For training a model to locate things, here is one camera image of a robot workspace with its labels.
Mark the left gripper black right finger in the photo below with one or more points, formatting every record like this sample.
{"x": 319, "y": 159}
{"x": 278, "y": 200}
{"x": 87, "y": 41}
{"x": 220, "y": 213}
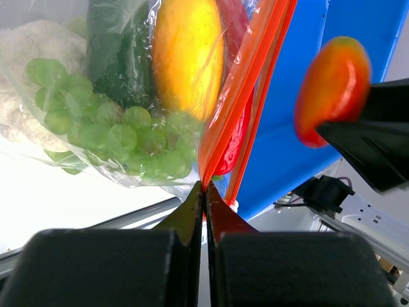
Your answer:
{"x": 252, "y": 268}

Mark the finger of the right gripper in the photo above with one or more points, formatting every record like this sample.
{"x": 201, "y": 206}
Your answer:
{"x": 376, "y": 144}

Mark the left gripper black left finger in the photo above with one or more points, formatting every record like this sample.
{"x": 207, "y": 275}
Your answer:
{"x": 88, "y": 267}

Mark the red tomato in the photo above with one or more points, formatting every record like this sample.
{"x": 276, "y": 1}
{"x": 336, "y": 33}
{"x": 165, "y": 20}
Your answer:
{"x": 334, "y": 89}

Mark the green grape bunch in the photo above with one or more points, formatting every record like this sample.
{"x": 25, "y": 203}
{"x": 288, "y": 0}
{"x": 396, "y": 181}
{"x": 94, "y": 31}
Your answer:
{"x": 136, "y": 141}

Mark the clear zip bag orange zipper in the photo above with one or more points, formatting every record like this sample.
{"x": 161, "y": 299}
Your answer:
{"x": 253, "y": 33}

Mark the yellow mango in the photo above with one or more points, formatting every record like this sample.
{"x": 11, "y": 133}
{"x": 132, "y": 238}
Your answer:
{"x": 188, "y": 56}

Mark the green cucumber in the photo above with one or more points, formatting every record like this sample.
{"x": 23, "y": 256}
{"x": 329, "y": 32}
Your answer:
{"x": 118, "y": 61}

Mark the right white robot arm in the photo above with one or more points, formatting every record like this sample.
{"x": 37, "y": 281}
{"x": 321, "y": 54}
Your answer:
{"x": 377, "y": 225}

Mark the blue plastic bin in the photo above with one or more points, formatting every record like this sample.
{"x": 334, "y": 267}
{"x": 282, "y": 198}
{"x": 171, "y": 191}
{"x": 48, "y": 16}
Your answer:
{"x": 281, "y": 157}

